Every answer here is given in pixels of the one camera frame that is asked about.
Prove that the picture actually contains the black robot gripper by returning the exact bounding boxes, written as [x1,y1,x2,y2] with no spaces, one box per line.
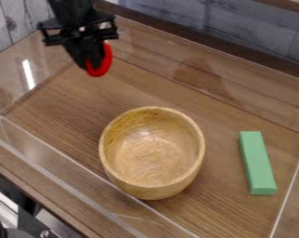
[37,0,118,69]

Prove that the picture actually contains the red plush strawberry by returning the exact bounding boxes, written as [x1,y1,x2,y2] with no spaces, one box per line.
[85,42,113,77]

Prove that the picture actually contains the wooden bowl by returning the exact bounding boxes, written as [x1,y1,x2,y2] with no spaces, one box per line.
[98,106,205,200]

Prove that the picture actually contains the green rectangular block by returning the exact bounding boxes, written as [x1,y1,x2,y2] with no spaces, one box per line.
[238,131,277,195]

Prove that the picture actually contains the clear acrylic enclosure walls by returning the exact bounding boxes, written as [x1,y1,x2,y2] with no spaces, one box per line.
[0,19,299,238]

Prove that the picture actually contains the black metal table bracket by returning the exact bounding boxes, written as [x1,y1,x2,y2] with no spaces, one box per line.
[17,207,61,238]

